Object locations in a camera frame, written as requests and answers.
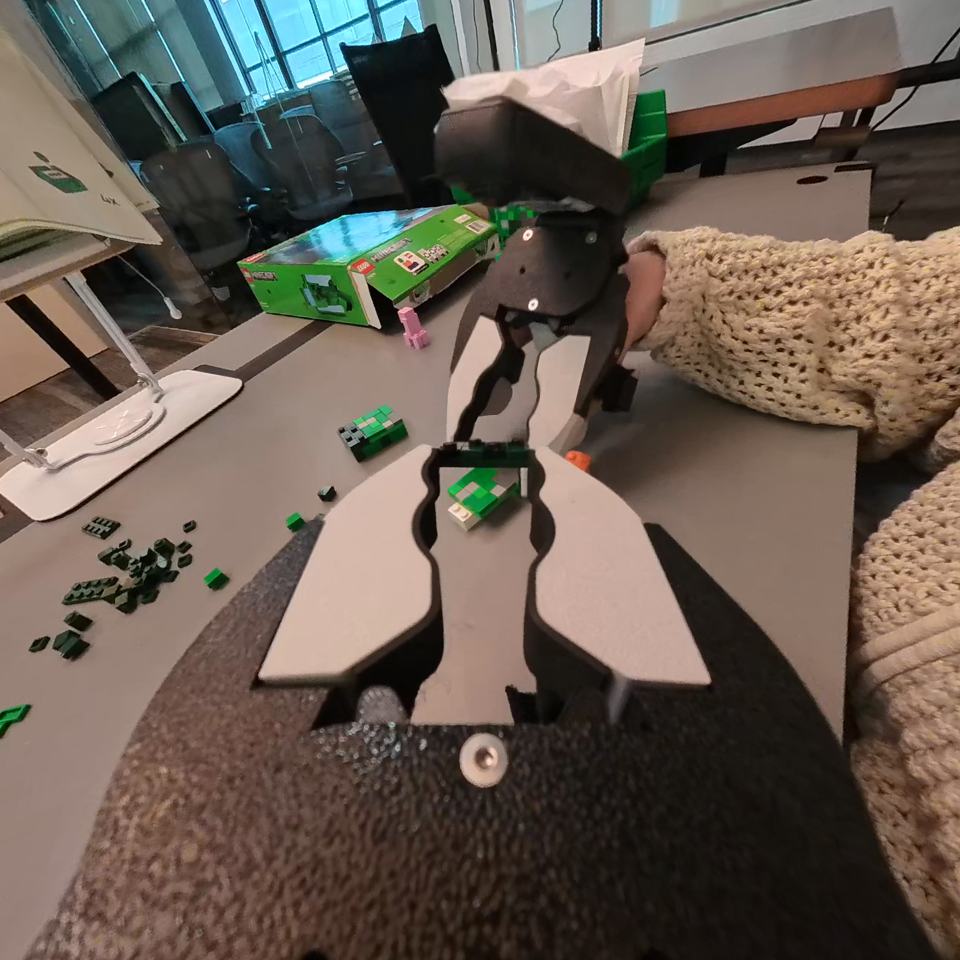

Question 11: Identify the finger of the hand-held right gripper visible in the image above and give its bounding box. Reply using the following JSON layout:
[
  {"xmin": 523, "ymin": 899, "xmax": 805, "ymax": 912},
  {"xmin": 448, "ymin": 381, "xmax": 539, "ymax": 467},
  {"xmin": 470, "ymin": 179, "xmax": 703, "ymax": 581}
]
[
  {"xmin": 525, "ymin": 333, "xmax": 595, "ymax": 451},
  {"xmin": 445, "ymin": 313, "xmax": 528, "ymax": 444}
]

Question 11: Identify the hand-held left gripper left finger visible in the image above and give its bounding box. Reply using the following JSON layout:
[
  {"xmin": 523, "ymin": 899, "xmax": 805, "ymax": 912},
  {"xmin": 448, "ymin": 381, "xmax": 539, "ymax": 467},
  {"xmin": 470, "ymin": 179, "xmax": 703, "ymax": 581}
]
[{"xmin": 256, "ymin": 444, "xmax": 445, "ymax": 726}]

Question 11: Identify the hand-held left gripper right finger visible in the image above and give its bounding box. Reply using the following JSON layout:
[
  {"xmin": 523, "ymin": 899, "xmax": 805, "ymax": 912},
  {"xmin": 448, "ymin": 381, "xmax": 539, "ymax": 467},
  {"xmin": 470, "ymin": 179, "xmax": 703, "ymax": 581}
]
[{"xmin": 525, "ymin": 447, "xmax": 714, "ymax": 726}]

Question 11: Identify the dark green lego assembly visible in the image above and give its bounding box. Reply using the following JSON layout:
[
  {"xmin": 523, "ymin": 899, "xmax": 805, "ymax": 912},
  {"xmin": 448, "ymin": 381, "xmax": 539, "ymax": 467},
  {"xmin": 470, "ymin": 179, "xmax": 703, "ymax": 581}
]
[{"xmin": 437, "ymin": 440, "xmax": 539, "ymax": 472}]

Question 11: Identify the green and grey lego panel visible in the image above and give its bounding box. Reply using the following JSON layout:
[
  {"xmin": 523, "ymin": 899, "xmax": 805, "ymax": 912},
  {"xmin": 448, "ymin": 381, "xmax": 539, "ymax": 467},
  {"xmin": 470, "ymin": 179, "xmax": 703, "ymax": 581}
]
[{"xmin": 447, "ymin": 465, "xmax": 522, "ymax": 534}]

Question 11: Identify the person's right forearm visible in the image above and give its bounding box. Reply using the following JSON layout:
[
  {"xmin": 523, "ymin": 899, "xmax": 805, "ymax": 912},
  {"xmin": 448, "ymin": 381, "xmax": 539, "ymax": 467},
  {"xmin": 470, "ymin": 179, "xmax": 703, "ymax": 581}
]
[{"xmin": 630, "ymin": 225, "xmax": 960, "ymax": 466}]

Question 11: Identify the green and black lego block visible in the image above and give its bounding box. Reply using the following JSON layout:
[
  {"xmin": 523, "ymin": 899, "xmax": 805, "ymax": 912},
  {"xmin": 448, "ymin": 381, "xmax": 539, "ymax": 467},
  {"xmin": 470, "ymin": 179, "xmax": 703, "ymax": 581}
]
[{"xmin": 336, "ymin": 405, "xmax": 411, "ymax": 464}]

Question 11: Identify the green toy set box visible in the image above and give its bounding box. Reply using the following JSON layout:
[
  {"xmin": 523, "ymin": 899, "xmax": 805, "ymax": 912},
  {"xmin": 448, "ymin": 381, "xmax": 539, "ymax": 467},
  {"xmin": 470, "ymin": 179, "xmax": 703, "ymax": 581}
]
[{"xmin": 237, "ymin": 204, "xmax": 501, "ymax": 331}]

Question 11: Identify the pile of dark green lego pieces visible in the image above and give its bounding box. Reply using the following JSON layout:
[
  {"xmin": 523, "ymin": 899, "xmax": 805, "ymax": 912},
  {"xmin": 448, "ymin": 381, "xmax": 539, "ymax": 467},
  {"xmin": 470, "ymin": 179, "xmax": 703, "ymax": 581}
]
[{"xmin": 27, "ymin": 534, "xmax": 198, "ymax": 663}]

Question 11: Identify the person's right hand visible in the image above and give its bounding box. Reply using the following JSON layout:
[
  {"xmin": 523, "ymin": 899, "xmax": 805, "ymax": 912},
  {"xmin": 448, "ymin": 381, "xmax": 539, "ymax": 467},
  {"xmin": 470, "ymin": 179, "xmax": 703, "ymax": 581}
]
[{"xmin": 622, "ymin": 249, "xmax": 670, "ymax": 351}]

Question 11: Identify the green plastic crate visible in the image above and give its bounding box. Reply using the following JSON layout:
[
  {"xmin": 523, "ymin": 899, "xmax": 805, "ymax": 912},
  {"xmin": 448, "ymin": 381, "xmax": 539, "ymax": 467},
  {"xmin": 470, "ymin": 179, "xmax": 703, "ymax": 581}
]
[{"xmin": 616, "ymin": 88, "xmax": 669, "ymax": 210}]

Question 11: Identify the white paper bag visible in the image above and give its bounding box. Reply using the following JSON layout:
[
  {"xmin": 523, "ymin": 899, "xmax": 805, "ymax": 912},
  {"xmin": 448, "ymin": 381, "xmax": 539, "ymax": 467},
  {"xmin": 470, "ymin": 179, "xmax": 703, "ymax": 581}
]
[{"xmin": 441, "ymin": 36, "xmax": 648, "ymax": 157}]

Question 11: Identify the black high-back chair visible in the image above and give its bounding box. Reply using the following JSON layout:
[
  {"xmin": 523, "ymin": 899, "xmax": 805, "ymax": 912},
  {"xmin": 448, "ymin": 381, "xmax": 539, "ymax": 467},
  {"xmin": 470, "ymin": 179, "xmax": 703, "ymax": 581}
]
[{"xmin": 339, "ymin": 22, "xmax": 460, "ymax": 213}]

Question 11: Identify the wood-edged desk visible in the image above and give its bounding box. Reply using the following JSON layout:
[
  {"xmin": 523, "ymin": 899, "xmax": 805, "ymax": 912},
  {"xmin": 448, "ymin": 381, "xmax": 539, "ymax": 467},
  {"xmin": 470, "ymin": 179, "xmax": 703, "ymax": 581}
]
[{"xmin": 641, "ymin": 6, "xmax": 901, "ymax": 180}]

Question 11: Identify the group of black mesh chairs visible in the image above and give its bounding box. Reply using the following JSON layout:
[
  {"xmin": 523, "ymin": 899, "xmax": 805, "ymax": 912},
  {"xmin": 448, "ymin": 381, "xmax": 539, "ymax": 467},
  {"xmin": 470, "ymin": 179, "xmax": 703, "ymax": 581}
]
[{"xmin": 90, "ymin": 71, "xmax": 406, "ymax": 252}]

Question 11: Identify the pale green instruction booklet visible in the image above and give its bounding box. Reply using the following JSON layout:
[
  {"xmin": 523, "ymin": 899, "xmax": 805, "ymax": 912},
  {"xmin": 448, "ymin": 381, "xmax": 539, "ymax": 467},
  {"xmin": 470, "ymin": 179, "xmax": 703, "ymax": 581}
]
[{"xmin": 0, "ymin": 30, "xmax": 164, "ymax": 265}]

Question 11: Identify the white cable with plug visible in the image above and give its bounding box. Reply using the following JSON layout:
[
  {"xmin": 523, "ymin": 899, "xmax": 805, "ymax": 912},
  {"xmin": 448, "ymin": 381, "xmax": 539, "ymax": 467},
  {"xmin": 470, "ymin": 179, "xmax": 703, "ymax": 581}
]
[{"xmin": 112, "ymin": 255, "xmax": 185, "ymax": 322}]

